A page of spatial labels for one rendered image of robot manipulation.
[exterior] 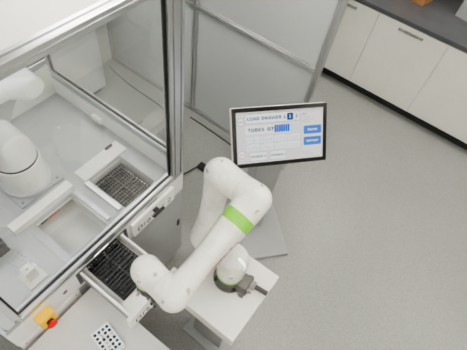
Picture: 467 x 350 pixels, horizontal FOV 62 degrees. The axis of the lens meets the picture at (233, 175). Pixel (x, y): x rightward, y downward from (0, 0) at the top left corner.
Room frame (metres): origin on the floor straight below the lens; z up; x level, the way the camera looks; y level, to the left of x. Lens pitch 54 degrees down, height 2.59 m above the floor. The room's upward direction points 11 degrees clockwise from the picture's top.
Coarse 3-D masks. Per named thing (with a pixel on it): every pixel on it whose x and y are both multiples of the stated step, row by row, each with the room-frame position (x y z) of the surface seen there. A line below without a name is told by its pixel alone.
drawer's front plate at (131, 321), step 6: (174, 270) 0.64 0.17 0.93; (144, 300) 0.49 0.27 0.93; (138, 306) 0.46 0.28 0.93; (144, 306) 0.47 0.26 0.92; (132, 312) 0.43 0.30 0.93; (138, 312) 0.44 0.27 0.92; (144, 312) 0.46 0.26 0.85; (132, 318) 0.41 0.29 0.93; (138, 318) 0.43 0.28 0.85; (132, 324) 0.40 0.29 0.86
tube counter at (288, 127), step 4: (272, 124) 1.43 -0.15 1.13; (276, 124) 1.44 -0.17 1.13; (280, 124) 1.44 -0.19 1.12; (284, 124) 1.45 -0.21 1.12; (288, 124) 1.46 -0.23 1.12; (292, 124) 1.46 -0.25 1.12; (296, 124) 1.47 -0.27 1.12; (268, 128) 1.41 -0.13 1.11; (272, 128) 1.42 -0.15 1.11; (276, 128) 1.42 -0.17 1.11; (280, 128) 1.43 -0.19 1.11; (284, 128) 1.44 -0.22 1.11; (288, 128) 1.44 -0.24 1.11; (292, 128) 1.45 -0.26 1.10; (296, 128) 1.46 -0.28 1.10; (268, 132) 1.40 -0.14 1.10; (272, 132) 1.41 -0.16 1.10; (276, 132) 1.41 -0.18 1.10
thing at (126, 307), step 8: (120, 240) 0.77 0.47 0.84; (128, 240) 0.75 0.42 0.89; (136, 248) 0.72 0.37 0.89; (80, 272) 0.56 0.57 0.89; (88, 272) 0.59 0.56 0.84; (88, 280) 0.54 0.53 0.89; (96, 280) 0.56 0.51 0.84; (96, 288) 0.51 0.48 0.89; (104, 288) 0.53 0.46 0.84; (136, 288) 0.56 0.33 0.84; (104, 296) 0.49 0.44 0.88; (112, 296) 0.51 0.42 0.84; (136, 296) 0.53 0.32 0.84; (112, 304) 0.47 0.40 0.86; (120, 304) 0.48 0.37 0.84; (128, 304) 0.49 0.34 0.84; (136, 304) 0.49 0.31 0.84; (128, 312) 0.44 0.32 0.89
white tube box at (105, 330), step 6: (108, 324) 0.40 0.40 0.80; (102, 330) 0.38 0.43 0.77; (108, 330) 0.38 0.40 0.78; (96, 336) 0.35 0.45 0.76; (108, 336) 0.36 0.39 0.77; (114, 336) 0.36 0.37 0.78; (96, 342) 0.32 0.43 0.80; (102, 342) 0.32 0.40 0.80; (108, 342) 0.33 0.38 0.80; (114, 342) 0.33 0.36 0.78; (120, 342) 0.34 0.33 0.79; (102, 348) 0.30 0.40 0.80; (114, 348) 0.31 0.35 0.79; (120, 348) 0.32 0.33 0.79
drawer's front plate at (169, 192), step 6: (168, 192) 1.03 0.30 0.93; (162, 198) 0.99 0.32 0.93; (168, 198) 1.03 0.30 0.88; (156, 204) 0.95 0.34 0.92; (162, 204) 0.99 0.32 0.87; (150, 210) 0.91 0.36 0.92; (138, 216) 0.87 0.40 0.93; (144, 216) 0.88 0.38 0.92; (150, 216) 0.91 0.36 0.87; (132, 222) 0.83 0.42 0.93; (138, 222) 0.84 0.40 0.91; (144, 222) 0.87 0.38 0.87; (132, 228) 0.81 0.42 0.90; (132, 234) 0.81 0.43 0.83
